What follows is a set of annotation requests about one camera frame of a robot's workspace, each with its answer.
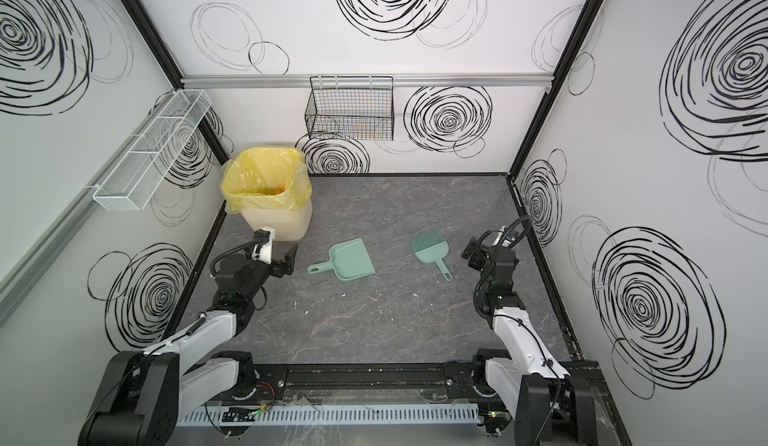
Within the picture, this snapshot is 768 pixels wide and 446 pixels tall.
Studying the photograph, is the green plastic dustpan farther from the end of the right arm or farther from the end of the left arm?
the end of the right arm

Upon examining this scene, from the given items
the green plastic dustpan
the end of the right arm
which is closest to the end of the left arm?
the green plastic dustpan

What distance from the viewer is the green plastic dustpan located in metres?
0.93
